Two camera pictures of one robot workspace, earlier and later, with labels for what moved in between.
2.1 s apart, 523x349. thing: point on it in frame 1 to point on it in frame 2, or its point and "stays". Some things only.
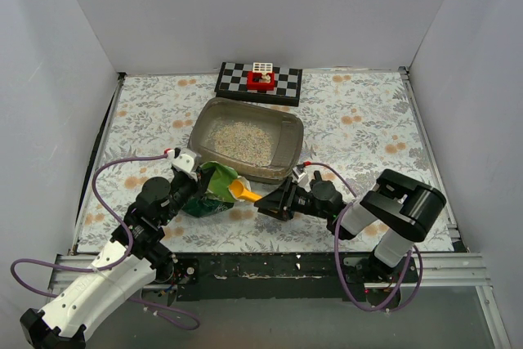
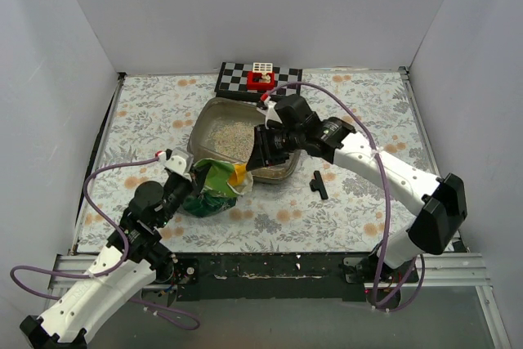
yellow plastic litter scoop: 237,188 to 237,177
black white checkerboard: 232,83 stays
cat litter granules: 243,140 stays
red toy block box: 261,81 stays
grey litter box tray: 260,143 stays
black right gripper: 288,196 to 265,146
